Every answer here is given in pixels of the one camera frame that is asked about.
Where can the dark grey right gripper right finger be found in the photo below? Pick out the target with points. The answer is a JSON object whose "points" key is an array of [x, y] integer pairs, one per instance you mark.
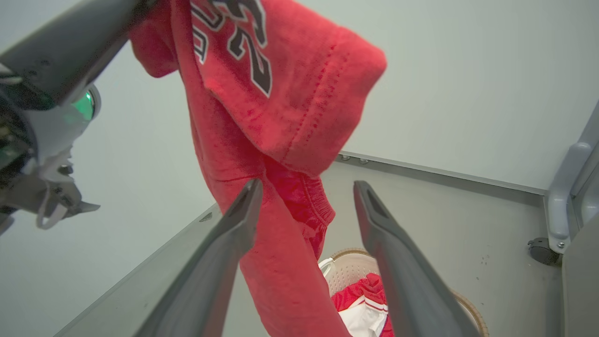
{"points": [[402, 271]]}

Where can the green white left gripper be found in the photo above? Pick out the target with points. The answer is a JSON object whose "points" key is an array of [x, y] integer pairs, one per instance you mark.
{"points": [[47, 131]]}

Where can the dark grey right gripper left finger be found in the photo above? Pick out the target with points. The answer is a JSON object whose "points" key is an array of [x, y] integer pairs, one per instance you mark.
{"points": [[220, 262]]}

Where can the red and white jersey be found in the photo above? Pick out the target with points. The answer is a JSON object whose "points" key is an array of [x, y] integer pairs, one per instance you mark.
{"points": [[360, 318]]}

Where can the red garment with number print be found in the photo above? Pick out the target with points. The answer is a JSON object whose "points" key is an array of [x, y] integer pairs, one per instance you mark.
{"points": [[281, 93]]}

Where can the cream perforated basket brown rim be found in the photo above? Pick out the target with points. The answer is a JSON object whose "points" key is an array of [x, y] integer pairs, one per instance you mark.
{"points": [[348, 271]]}

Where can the grey partition base rail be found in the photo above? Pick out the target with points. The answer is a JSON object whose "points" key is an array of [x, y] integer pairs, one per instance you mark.
{"points": [[444, 174], [140, 276]]}

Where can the grey partition post with foot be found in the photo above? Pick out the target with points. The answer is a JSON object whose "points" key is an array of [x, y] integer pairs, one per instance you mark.
{"points": [[561, 196]]}

